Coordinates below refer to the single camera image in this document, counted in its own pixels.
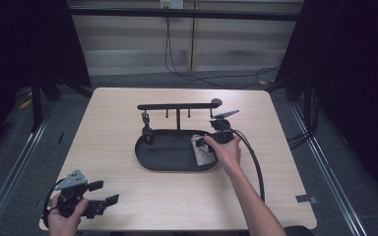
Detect white wall power outlet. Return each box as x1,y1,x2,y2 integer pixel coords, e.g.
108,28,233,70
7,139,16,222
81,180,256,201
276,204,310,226
159,0,185,10

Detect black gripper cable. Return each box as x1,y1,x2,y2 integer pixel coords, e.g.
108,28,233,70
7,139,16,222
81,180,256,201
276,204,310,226
230,129,266,203
41,178,67,230

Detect beige patterned key pouch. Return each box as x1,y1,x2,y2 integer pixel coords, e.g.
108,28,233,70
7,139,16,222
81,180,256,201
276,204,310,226
190,133,219,167

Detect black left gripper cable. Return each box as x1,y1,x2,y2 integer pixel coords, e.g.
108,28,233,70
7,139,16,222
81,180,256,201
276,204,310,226
41,178,67,230

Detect black curtain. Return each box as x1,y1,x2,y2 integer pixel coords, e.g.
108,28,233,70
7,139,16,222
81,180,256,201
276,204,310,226
274,0,378,206
0,0,93,165

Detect black hanging wall cable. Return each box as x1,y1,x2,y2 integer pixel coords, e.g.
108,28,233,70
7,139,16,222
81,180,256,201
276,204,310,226
163,16,281,90

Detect black horizontal frame bar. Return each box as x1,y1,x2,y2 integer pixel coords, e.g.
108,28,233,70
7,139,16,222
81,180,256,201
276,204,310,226
68,7,304,23

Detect black key rack with tray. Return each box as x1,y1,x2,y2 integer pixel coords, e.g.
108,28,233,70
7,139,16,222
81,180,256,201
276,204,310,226
134,97,223,173

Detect black car key with strap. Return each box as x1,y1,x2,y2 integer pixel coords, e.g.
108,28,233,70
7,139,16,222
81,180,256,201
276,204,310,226
140,110,156,146

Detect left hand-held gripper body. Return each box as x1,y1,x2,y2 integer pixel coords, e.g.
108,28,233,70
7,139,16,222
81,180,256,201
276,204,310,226
53,168,110,219

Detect black metal stand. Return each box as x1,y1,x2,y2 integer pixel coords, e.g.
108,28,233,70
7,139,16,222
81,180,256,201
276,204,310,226
301,73,314,132
29,73,46,133

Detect person's left hand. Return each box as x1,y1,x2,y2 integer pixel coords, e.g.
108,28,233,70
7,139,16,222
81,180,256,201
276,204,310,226
47,195,90,236

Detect bundle of black floor cables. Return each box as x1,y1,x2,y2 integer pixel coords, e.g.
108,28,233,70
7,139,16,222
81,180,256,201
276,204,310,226
286,129,316,150

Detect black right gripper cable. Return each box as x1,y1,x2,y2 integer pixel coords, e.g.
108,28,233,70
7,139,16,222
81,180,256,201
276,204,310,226
230,129,266,203

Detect metal floor rail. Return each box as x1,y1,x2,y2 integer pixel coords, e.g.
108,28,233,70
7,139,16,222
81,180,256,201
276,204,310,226
289,102,370,236
0,101,60,236

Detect person's right hand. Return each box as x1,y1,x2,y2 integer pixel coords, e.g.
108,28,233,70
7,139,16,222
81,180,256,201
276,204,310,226
203,135,243,173

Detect yellow floor tape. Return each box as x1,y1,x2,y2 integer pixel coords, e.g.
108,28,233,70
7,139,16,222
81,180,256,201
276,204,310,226
18,97,33,111

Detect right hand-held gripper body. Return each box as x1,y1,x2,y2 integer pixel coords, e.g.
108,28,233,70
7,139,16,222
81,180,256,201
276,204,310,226
209,109,240,146

